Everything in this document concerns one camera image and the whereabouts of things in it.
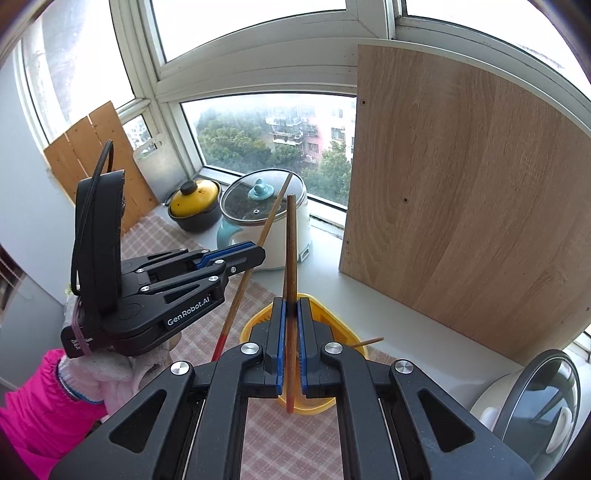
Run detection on white electric pot teal handle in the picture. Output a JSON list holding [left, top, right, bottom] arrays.
[[217, 185, 312, 273]]

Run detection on person's left forearm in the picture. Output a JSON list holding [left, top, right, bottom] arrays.
[[0, 348, 109, 480]]

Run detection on yellow plastic container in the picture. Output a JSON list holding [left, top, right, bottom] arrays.
[[240, 293, 370, 415]]

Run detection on slatted wooden plank panel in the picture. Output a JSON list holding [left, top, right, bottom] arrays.
[[44, 100, 160, 236]]

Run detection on white cutting board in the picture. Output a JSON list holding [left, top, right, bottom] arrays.
[[133, 134, 201, 206]]

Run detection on person's left hand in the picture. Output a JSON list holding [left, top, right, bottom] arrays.
[[58, 346, 172, 412]]

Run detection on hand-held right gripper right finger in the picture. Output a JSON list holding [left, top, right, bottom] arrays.
[[295, 298, 536, 480]]

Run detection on white window frame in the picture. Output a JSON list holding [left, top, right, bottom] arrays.
[[14, 0, 591, 222]]

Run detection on yellow clay pot lid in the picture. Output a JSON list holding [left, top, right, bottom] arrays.
[[168, 179, 221, 217]]

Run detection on large light wooden board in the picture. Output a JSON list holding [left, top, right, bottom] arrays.
[[338, 44, 591, 363]]

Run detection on pink checked cloth mat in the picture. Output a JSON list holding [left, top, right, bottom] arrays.
[[92, 215, 402, 480]]

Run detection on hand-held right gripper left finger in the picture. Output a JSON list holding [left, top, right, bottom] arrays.
[[48, 298, 289, 480]]

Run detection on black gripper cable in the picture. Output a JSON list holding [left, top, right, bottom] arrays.
[[69, 140, 116, 296]]

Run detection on glass lid teal knob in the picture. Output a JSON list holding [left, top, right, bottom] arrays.
[[220, 169, 305, 227]]

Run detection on apartment buildings outside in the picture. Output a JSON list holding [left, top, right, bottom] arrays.
[[263, 104, 357, 167]]

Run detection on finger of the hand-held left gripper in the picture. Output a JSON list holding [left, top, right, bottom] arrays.
[[122, 241, 257, 274], [134, 247, 267, 297]]

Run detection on black clay pot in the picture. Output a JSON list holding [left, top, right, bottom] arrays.
[[167, 203, 222, 233]]

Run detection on white pan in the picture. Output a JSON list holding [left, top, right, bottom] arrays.
[[468, 348, 583, 472]]

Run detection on glass pan lid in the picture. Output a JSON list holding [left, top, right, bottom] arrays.
[[496, 354, 581, 468]]

